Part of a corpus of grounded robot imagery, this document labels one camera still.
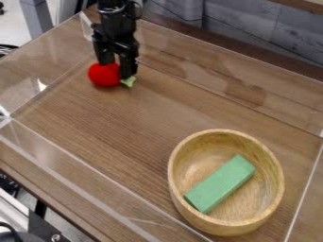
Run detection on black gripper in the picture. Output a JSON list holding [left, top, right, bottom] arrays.
[[91, 0, 141, 79]]

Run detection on red plush fruit green leaves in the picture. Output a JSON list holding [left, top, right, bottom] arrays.
[[88, 62, 136, 87]]

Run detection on clear acrylic tray walls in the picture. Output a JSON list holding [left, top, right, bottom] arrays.
[[0, 18, 323, 242]]

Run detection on oval wooden bowl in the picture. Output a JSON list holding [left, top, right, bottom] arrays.
[[168, 129, 286, 236]]

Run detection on green rectangular block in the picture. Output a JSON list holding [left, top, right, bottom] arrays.
[[183, 154, 256, 214]]

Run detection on grey table leg post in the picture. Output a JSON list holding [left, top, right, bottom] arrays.
[[19, 0, 55, 39]]

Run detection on black metal clamp bracket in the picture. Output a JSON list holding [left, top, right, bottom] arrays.
[[28, 211, 71, 242]]

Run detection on black cable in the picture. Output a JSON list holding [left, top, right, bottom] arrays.
[[0, 221, 25, 242]]

